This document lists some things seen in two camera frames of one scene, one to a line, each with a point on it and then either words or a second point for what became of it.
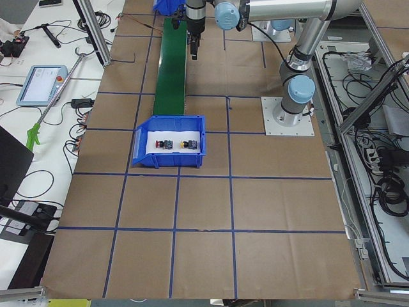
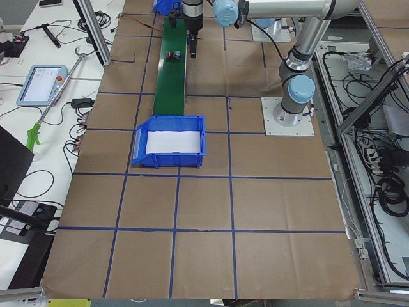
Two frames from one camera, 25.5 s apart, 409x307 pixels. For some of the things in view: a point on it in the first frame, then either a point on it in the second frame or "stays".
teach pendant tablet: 41,85 stays
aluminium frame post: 94,30 stays
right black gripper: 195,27 stays
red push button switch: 167,144 → 176,54
